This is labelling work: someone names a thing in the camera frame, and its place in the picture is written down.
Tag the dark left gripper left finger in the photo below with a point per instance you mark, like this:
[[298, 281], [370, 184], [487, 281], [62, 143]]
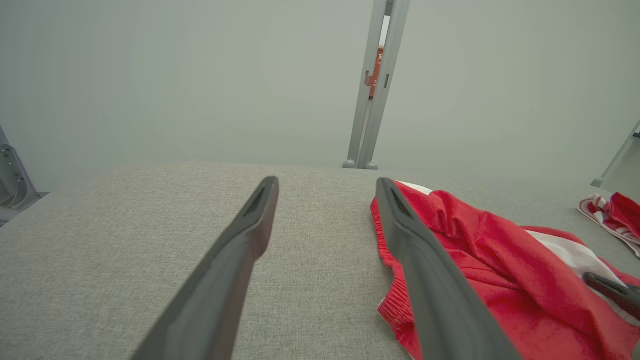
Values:
[[225, 280]]

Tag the grey double partition post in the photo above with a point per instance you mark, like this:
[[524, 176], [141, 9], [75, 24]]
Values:
[[360, 130]]

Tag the red white shorts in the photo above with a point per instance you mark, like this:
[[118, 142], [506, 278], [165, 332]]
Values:
[[500, 260]]

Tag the red white basketball jersey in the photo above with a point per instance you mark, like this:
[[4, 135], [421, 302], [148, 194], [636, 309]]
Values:
[[622, 212]]

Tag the grey slanted partition post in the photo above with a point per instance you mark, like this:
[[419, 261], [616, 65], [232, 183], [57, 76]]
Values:
[[617, 157]]

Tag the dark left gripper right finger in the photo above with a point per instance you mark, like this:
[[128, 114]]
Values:
[[435, 295]]

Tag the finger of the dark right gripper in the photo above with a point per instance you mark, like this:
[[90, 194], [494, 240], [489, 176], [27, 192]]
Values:
[[617, 295]]

